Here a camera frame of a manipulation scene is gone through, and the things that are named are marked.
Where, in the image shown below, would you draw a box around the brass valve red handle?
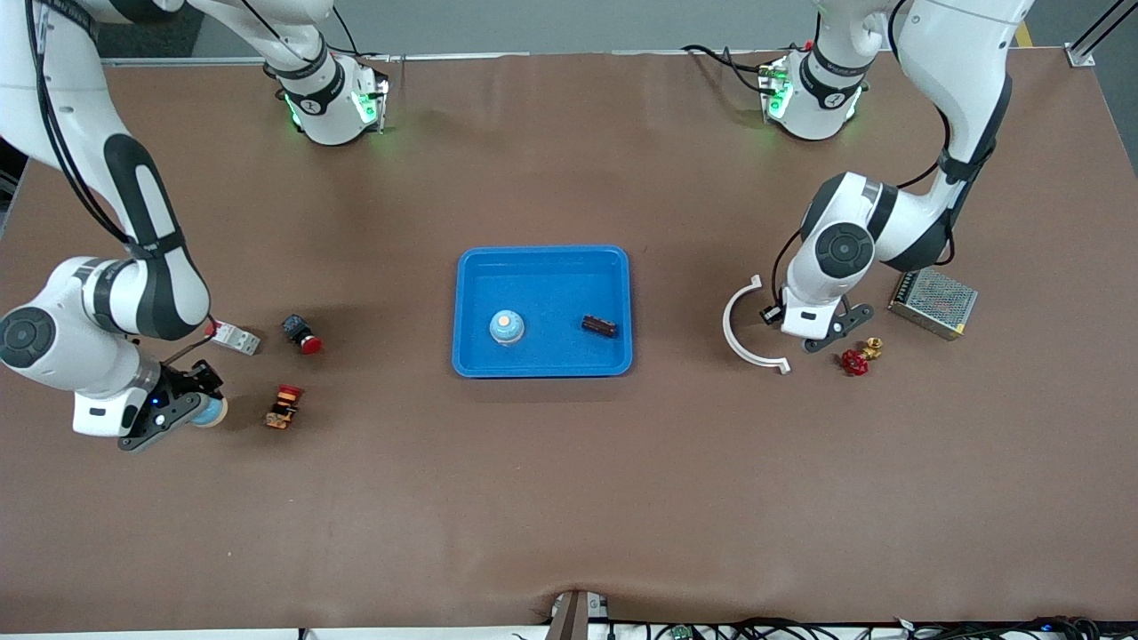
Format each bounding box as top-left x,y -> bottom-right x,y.
841,337 -> 885,377

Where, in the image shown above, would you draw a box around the red mushroom push button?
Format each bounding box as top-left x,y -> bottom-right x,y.
281,314 -> 325,356

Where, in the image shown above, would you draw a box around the black camera cable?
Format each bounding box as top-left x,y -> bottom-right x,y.
772,0 -> 957,308
25,0 -> 219,367

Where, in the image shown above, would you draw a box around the black arm base cables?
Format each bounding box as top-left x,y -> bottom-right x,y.
682,43 -> 783,97
329,9 -> 397,63

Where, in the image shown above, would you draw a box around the white red circuit breaker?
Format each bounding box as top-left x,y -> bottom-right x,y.
206,320 -> 262,356

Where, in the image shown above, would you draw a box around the grey metal stand bracket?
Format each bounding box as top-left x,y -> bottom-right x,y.
547,588 -> 610,640

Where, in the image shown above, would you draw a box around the brown table mat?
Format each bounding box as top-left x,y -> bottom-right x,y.
0,49 -> 1138,634

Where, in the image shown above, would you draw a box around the red orange button switch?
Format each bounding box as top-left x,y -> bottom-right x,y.
264,384 -> 306,429

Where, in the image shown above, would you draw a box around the black cable bundle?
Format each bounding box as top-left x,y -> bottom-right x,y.
609,616 -> 1108,640

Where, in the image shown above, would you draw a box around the metal mesh power supply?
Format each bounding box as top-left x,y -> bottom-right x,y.
888,267 -> 980,341

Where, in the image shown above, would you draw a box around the blue plastic tray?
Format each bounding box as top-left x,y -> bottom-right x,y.
452,245 -> 634,379

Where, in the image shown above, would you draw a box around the white curved plastic bracket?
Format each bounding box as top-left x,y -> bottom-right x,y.
722,274 -> 792,375

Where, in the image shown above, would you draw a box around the aluminium frame profile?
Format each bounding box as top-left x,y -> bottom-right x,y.
1065,0 -> 1128,68

